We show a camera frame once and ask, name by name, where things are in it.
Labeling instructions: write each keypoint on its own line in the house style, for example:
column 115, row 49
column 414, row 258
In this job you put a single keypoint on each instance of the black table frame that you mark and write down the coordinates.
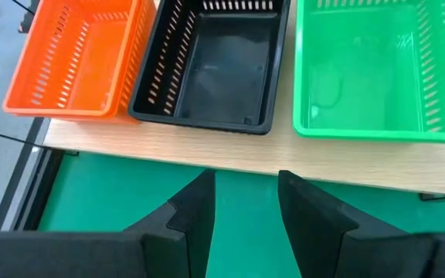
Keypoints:
column 43, row 181

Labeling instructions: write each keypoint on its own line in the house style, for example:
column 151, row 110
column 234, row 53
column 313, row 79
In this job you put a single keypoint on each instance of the black plastic slotted basket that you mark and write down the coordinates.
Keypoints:
column 226, row 77
column 207, row 130

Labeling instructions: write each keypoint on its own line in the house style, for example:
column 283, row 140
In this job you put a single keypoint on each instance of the orange plastic slotted basket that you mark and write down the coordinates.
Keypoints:
column 83, row 58
column 147, row 38

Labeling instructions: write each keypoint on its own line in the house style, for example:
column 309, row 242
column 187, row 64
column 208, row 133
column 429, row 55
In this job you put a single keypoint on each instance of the wooden tray board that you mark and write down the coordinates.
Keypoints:
column 245, row 154

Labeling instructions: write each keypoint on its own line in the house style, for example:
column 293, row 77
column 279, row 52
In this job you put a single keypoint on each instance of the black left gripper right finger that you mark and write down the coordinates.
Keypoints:
column 323, row 239

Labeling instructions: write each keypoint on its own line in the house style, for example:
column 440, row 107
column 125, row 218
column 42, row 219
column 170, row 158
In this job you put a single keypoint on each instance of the green plastic slotted basket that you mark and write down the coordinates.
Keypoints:
column 361, row 77
column 361, row 140

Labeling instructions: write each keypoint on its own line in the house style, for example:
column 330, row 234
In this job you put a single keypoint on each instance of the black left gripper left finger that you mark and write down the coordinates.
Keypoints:
column 184, row 231

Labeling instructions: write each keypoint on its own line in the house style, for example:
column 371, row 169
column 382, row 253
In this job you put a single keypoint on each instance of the green table mat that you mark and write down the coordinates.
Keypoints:
column 245, row 216

